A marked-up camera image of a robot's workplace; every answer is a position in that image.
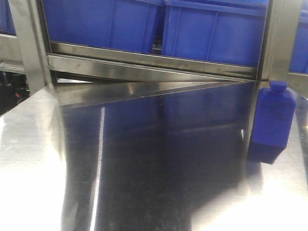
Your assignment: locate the blue bottle-shaped part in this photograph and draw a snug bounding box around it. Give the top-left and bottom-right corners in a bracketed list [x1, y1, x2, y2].
[252, 80, 296, 148]

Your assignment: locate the stainless steel shelf rack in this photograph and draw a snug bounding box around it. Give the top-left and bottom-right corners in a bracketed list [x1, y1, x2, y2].
[1, 0, 308, 96]

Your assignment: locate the blue plastic bin left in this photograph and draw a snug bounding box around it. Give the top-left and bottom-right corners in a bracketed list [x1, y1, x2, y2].
[43, 0, 164, 53]

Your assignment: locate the blue plastic bin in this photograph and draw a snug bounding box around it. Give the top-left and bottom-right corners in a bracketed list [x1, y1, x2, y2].
[162, 0, 267, 67]
[43, 0, 164, 53]

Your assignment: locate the blue plastic bin right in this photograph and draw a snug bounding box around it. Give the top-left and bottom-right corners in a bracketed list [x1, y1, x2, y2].
[162, 0, 267, 67]

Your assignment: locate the blue bin far right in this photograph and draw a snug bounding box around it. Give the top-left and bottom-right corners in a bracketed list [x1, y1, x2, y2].
[290, 10, 308, 74]

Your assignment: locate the blue bin far left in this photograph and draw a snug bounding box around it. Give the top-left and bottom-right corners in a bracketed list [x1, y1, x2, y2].
[0, 0, 16, 35]

